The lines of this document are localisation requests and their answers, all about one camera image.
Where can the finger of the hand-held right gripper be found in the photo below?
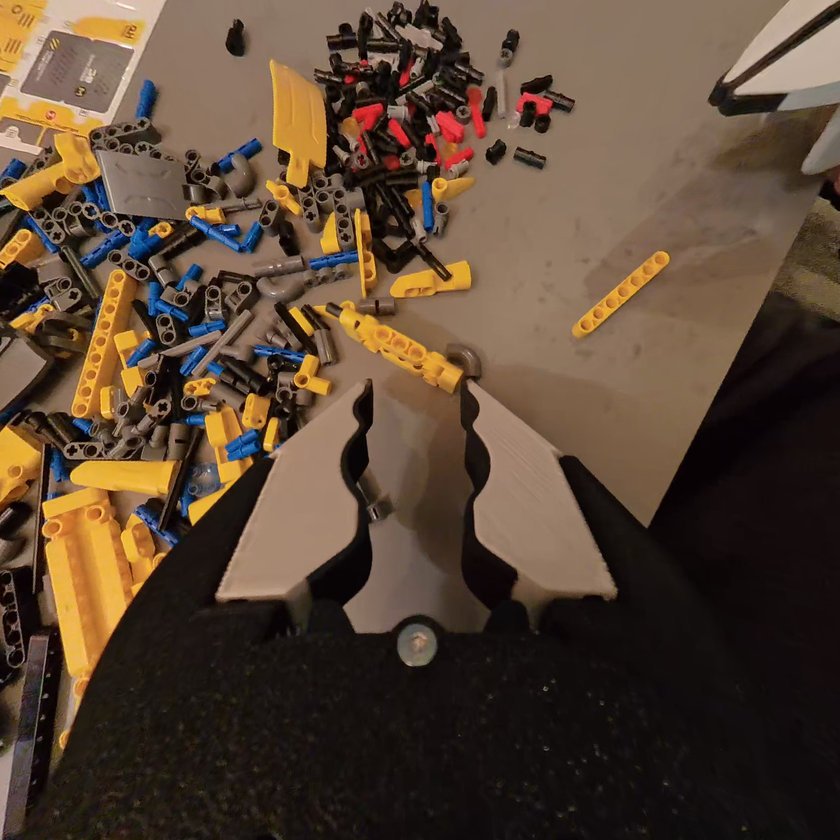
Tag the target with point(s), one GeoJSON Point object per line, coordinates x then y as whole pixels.
{"type": "Point", "coordinates": [800, 72]}
{"type": "Point", "coordinates": [781, 33]}

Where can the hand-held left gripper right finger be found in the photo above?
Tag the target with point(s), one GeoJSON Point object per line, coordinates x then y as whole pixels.
{"type": "Point", "coordinates": [544, 525]}

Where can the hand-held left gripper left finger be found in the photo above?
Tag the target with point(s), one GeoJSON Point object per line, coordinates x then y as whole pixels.
{"type": "Point", "coordinates": [295, 525]}

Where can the yellow holed connector assembly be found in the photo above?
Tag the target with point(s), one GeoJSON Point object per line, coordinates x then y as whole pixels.
{"type": "Point", "coordinates": [377, 331]}

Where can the short yellow holed beam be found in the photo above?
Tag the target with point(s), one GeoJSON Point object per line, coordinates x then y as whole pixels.
{"type": "Point", "coordinates": [617, 298]}

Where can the yellow curved panel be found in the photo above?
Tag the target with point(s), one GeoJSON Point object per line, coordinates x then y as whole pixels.
{"type": "Point", "coordinates": [298, 118]}

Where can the grey curved elbow piece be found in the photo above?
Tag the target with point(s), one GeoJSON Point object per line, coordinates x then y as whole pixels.
{"type": "Point", "coordinates": [469, 359]}

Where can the grey pin connector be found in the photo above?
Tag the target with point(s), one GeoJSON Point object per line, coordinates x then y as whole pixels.
{"type": "Point", "coordinates": [377, 502]}

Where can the pile of mixed building pieces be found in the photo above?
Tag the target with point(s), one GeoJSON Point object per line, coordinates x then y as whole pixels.
{"type": "Point", "coordinates": [98, 472]}

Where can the long yellow holed beam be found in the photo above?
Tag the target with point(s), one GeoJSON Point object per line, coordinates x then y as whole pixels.
{"type": "Point", "coordinates": [94, 377]}

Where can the yellow fin piece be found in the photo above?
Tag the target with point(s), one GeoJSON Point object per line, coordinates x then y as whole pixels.
{"type": "Point", "coordinates": [453, 279]}

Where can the dark grey slanted panel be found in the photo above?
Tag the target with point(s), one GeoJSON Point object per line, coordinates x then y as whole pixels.
{"type": "Point", "coordinates": [141, 187]}

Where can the pile of black red pins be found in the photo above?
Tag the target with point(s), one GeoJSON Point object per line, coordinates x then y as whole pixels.
{"type": "Point", "coordinates": [380, 131]}

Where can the small black pin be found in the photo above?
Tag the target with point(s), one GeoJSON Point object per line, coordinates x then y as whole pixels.
{"type": "Point", "coordinates": [235, 38]}

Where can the yellow grey sticker sheet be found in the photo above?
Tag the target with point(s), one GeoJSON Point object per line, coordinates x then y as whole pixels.
{"type": "Point", "coordinates": [79, 65]}

